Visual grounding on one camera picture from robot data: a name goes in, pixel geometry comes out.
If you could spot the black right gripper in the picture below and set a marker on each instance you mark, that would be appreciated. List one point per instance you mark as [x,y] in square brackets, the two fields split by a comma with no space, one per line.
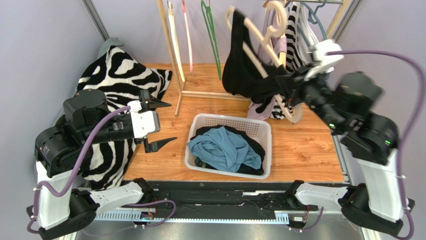
[306,92]

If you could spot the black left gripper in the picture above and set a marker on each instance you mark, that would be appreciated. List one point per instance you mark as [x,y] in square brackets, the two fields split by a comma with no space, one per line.
[152,102]

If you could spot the blue ribbed tank top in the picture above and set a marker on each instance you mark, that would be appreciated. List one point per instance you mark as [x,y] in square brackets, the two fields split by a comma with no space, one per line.
[223,149]

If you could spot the cream plastic hanger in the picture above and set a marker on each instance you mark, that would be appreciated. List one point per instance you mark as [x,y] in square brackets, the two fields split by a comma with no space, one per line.
[174,39]

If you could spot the pink hanger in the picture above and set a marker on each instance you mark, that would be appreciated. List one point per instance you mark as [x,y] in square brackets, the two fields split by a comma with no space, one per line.
[188,35]

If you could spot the green hanger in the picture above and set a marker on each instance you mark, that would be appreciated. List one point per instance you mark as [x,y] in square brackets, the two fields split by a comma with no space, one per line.
[209,22]

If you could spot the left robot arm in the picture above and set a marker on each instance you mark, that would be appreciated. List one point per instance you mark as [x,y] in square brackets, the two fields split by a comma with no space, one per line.
[58,208]

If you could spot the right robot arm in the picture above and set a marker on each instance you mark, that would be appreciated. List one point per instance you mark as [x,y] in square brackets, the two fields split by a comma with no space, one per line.
[372,139]

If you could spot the black white striped tank top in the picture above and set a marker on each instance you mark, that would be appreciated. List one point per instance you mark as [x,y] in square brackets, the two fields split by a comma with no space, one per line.
[296,57]

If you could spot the wooden clothes rack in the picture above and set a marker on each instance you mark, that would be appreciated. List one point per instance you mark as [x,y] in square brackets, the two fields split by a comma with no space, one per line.
[334,31]

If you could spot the zebra print blanket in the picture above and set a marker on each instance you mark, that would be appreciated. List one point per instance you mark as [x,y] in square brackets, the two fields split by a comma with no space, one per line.
[121,78]

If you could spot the white perforated plastic basket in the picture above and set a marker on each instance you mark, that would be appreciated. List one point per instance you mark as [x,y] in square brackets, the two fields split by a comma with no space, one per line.
[258,130]

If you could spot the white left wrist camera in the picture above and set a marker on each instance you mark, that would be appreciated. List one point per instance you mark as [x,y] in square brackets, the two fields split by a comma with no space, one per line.
[144,122]

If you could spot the teal wire hanger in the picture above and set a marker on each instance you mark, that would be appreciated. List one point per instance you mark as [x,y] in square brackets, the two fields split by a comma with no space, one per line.
[314,16]

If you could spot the black mounting rail base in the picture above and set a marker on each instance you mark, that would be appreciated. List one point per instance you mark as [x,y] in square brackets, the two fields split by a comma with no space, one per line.
[218,202]

